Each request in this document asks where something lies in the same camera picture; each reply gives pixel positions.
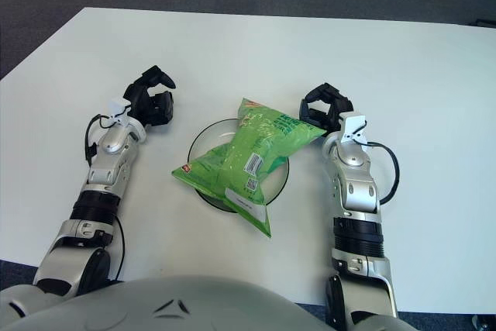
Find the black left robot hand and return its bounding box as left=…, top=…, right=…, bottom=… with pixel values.
left=122, top=64, right=177, bottom=127

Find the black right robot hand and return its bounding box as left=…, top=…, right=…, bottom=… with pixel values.
left=298, top=82, right=354, bottom=133

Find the green snack bag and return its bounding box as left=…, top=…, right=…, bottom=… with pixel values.
left=170, top=97, right=326, bottom=238

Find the white plate with black rim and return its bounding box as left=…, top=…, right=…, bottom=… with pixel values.
left=186, top=117, right=291, bottom=215

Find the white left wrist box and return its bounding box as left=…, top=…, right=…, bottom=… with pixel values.
left=108, top=98, right=131, bottom=125

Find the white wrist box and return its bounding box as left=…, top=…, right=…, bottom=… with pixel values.
left=108, top=98, right=131, bottom=125
left=341, top=114, right=368, bottom=144

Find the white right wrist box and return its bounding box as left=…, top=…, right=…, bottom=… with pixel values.
left=341, top=114, right=368, bottom=144

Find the grey robot torso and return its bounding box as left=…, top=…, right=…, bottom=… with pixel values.
left=0, top=275, right=419, bottom=331

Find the black item under table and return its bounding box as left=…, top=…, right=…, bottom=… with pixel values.
left=472, top=313, right=496, bottom=331

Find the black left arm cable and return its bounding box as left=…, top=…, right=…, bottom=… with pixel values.
left=84, top=113, right=126, bottom=281

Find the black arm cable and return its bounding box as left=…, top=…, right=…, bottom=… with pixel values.
left=366, top=140, right=400, bottom=205
left=84, top=113, right=126, bottom=281

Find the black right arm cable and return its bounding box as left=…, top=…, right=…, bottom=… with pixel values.
left=366, top=140, right=400, bottom=205

